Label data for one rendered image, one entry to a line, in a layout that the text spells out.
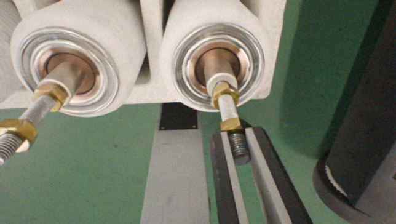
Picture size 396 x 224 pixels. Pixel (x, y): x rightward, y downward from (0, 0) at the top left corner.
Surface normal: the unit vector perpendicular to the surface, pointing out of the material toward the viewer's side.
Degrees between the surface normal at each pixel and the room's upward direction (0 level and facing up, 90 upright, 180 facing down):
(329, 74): 0
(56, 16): 43
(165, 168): 90
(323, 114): 0
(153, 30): 0
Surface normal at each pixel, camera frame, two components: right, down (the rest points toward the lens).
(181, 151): -0.01, -0.82
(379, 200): -0.68, 0.44
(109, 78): -0.02, 0.58
